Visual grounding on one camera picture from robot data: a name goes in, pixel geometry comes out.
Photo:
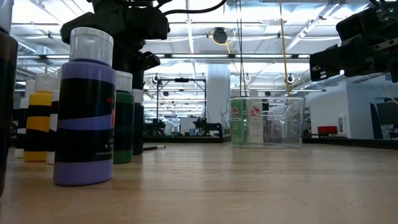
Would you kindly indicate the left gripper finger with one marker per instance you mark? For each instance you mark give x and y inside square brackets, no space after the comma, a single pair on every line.
[127,57]
[150,60]

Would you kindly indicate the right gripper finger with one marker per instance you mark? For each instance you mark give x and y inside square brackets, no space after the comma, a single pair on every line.
[326,65]

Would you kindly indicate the small black paint bottle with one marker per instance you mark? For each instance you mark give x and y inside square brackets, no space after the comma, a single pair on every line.
[138,130]

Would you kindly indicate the small dark green paint bottle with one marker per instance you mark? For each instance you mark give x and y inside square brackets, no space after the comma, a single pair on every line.
[123,130]

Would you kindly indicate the clear plastic bin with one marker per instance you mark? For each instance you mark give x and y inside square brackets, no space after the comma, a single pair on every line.
[286,133]

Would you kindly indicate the thin black paintbrush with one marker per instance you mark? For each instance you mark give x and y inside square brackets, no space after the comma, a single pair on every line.
[155,147]

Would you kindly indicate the large white paint bottle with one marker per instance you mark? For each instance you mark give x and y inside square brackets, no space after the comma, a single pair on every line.
[255,124]

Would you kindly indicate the small purple paint bottle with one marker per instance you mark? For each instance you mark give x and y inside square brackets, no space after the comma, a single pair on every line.
[84,140]

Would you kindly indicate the small white paint bottle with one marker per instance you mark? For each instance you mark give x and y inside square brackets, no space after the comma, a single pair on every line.
[53,123]
[21,124]

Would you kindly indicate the small yellow paint bottle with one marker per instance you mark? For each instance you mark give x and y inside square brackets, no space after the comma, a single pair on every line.
[38,124]

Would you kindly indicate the small brown paint bottle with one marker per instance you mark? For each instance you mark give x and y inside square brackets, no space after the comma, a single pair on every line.
[7,93]

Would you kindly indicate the long ceiling light bar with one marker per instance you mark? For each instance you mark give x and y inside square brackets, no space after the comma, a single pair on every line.
[202,56]

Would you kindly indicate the black background furniture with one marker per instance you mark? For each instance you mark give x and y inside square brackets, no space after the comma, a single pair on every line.
[387,115]

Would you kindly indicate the red padded stool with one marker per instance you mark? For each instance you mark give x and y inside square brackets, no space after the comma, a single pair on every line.
[327,129]

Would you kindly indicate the white building column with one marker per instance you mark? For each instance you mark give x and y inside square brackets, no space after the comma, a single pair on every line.
[217,93]

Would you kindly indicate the background robot arms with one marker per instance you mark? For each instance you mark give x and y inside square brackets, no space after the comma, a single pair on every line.
[205,126]

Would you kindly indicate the black background station frame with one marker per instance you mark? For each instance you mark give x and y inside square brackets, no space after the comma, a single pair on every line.
[182,80]

